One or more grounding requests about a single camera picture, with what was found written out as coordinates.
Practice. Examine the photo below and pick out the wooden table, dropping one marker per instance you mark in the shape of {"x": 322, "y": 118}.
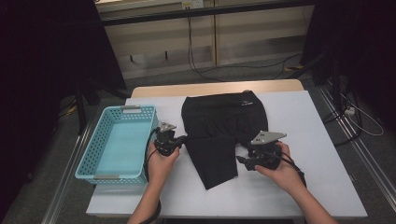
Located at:
{"x": 155, "y": 91}

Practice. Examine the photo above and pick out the person's left hand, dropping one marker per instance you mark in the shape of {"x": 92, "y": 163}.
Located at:
{"x": 158, "y": 169}

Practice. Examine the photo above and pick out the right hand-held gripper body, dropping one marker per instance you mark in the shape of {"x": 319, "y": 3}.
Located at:
{"x": 263, "y": 155}

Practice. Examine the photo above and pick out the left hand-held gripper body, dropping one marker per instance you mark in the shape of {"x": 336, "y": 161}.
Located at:
{"x": 165, "y": 141}

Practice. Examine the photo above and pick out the beige cabinet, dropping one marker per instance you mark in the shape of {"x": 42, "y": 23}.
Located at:
{"x": 249, "y": 37}

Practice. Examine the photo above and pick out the black curtain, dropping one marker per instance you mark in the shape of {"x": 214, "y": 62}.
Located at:
{"x": 37, "y": 62}
{"x": 367, "y": 46}

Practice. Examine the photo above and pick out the black horizontal bar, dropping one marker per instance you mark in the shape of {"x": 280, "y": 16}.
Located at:
{"x": 202, "y": 12}

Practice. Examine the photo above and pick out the black pants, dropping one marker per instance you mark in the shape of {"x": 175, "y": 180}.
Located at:
{"x": 218, "y": 124}

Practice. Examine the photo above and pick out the white plug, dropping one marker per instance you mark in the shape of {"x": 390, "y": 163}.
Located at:
{"x": 349, "y": 111}

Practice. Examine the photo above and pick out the light blue plastic basket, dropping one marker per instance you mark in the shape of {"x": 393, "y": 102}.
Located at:
{"x": 121, "y": 149}

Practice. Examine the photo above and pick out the white wall socket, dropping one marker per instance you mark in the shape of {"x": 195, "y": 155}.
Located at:
{"x": 193, "y": 3}

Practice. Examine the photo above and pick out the black metal stand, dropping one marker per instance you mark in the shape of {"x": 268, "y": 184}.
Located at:
{"x": 335, "y": 84}
{"x": 81, "y": 115}

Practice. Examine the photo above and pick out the person's right hand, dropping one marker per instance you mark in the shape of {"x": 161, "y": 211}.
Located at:
{"x": 286, "y": 177}

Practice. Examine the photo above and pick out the aluminium floor rail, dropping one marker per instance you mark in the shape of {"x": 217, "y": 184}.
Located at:
{"x": 67, "y": 177}
{"x": 367, "y": 155}

